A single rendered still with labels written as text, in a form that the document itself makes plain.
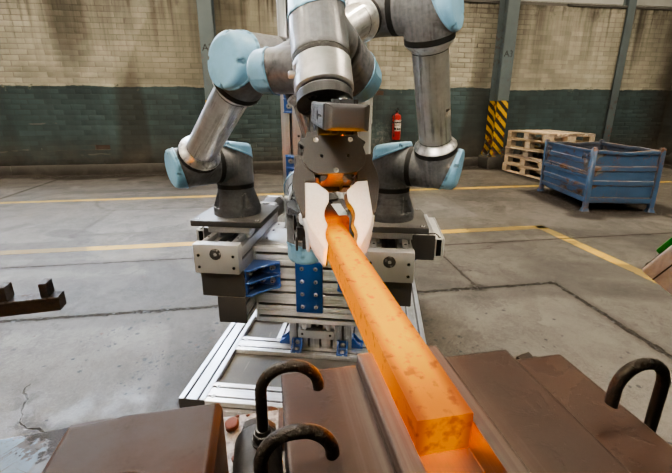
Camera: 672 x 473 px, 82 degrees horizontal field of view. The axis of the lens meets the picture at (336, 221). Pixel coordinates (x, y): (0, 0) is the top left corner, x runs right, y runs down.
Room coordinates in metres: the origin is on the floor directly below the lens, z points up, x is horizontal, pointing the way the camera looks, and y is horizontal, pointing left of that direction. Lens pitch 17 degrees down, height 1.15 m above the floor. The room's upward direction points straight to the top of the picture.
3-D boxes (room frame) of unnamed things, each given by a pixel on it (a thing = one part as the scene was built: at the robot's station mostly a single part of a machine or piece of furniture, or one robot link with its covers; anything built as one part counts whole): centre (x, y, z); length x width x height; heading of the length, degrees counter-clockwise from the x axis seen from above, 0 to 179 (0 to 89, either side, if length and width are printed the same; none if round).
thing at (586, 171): (4.80, -3.23, 0.36); 1.20 x 0.80 x 0.72; 177
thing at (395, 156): (1.17, -0.17, 0.98); 0.13 x 0.12 x 0.14; 61
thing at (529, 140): (6.77, -3.65, 0.37); 1.26 x 0.88 x 0.74; 8
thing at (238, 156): (1.22, 0.33, 0.98); 0.13 x 0.12 x 0.14; 135
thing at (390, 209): (1.17, -0.17, 0.87); 0.15 x 0.15 x 0.10
